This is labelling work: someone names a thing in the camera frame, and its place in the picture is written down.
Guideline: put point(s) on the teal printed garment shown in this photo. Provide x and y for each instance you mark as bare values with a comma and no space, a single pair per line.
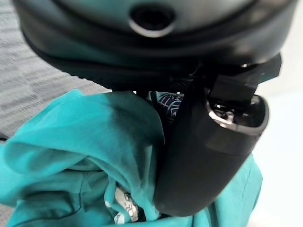
78,151

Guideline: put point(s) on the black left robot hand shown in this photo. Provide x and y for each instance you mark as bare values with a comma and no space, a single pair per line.
146,47

